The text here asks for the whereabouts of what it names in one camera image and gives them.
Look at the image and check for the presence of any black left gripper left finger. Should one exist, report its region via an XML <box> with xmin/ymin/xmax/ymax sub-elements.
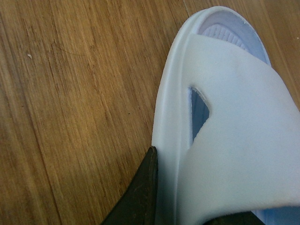
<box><xmin>102</xmin><ymin>146</ymin><xmax>158</xmax><ymax>225</ymax></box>

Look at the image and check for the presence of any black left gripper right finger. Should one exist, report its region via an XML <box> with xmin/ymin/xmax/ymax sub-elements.
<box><xmin>203</xmin><ymin>204</ymin><xmax>264</xmax><ymax>225</ymax></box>

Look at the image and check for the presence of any light blue slide slipper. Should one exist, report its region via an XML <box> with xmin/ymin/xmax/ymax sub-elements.
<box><xmin>152</xmin><ymin>6</ymin><xmax>300</xmax><ymax>225</ymax></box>

